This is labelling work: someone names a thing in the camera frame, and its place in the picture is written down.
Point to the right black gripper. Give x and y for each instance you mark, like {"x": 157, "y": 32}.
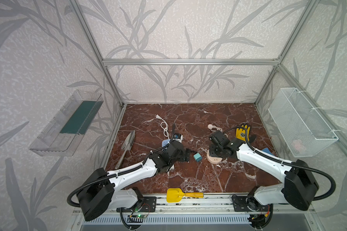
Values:
{"x": 210, "y": 148}

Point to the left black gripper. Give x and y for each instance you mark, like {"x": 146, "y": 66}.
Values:
{"x": 182, "y": 152}

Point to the teal charger plug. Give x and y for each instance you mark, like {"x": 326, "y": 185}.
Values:
{"x": 197, "y": 157}

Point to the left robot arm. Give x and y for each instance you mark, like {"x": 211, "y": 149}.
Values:
{"x": 105, "y": 190}

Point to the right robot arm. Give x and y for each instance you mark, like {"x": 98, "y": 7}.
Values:
{"x": 297, "y": 184}

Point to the blue square power strip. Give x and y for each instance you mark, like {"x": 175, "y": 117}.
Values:
{"x": 165, "y": 142}

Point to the pink round power strip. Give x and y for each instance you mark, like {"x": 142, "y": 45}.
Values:
{"x": 214, "y": 160}

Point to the yellow black work glove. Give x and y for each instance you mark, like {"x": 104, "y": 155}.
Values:
{"x": 245, "y": 132}

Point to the yellow toy shovel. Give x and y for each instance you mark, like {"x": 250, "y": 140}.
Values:
{"x": 175, "y": 195}

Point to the blue sponge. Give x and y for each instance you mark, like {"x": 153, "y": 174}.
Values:
{"x": 267, "y": 151}

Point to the grey metal trowel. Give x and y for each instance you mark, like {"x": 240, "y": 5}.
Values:
{"x": 126, "y": 146}

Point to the aluminium front rail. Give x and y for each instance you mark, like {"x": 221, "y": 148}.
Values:
{"x": 212, "y": 203}

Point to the white wire basket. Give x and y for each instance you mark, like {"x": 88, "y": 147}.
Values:
{"x": 304, "y": 130}

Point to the clear plastic wall shelf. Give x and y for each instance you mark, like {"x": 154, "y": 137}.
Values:
{"x": 64, "y": 133}

